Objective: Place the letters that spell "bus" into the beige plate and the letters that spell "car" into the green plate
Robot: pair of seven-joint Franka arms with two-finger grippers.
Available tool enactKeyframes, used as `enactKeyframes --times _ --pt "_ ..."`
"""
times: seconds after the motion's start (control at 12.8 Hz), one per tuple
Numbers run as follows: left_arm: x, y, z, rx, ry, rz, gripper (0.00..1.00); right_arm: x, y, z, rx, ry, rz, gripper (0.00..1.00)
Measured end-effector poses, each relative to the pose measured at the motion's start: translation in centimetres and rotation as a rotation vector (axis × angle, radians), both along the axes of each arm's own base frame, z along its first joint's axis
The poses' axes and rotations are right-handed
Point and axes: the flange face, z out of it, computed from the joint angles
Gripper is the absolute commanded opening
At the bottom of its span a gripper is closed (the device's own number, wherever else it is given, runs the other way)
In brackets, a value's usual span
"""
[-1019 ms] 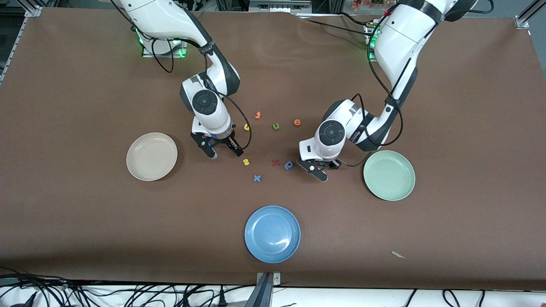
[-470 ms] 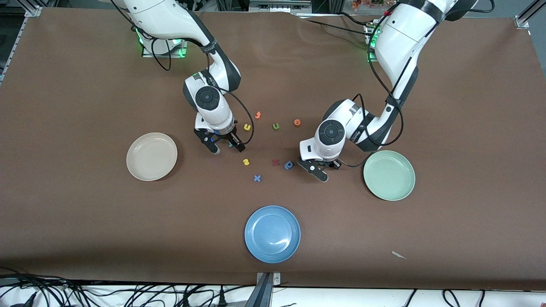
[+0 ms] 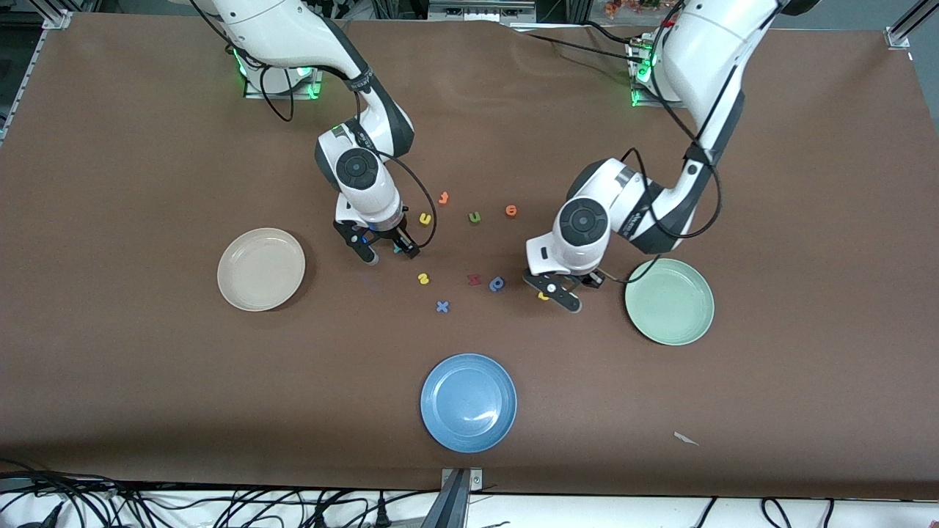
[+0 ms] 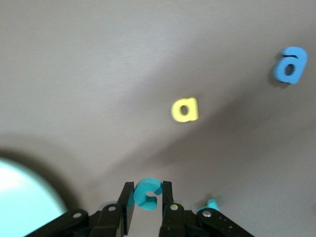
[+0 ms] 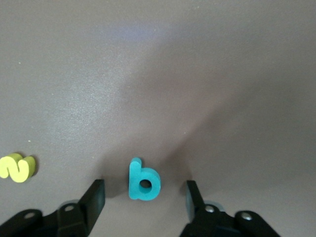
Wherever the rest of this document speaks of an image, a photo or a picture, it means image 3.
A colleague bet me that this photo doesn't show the light green plate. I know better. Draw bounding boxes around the light green plate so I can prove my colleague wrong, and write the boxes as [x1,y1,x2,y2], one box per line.
[624,258,715,346]

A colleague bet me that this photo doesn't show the beige brown plate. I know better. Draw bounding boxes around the beige brown plate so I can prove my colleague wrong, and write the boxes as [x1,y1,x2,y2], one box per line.
[217,227,307,312]

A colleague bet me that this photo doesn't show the blue plate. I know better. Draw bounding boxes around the blue plate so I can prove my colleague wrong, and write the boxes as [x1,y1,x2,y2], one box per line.
[420,353,518,453]

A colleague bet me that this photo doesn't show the brown table cover sheet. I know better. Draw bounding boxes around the brown table cover sheet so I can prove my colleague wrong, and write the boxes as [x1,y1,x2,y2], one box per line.
[0,13,939,501]

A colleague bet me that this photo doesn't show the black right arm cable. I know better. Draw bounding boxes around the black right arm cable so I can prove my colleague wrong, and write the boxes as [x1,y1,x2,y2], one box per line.
[189,0,439,250]

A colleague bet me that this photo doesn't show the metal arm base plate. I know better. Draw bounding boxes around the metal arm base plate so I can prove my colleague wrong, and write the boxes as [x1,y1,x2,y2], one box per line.
[628,40,687,110]
[244,66,324,100]

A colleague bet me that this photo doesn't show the black cable on cover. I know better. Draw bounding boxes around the black cable on cover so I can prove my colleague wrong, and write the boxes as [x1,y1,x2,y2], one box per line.
[583,21,646,43]
[525,31,637,56]

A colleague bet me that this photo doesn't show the metal bracket with strut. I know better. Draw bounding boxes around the metal bracket with strut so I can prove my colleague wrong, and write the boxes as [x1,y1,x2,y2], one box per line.
[421,467,484,528]

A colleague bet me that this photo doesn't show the grey metal background rail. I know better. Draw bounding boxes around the grey metal background rail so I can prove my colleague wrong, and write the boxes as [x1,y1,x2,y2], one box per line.
[429,0,536,23]

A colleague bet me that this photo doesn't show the aluminium frame rail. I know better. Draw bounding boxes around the aluminium frame rail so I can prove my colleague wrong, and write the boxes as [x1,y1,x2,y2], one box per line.
[883,0,939,51]
[0,7,75,144]

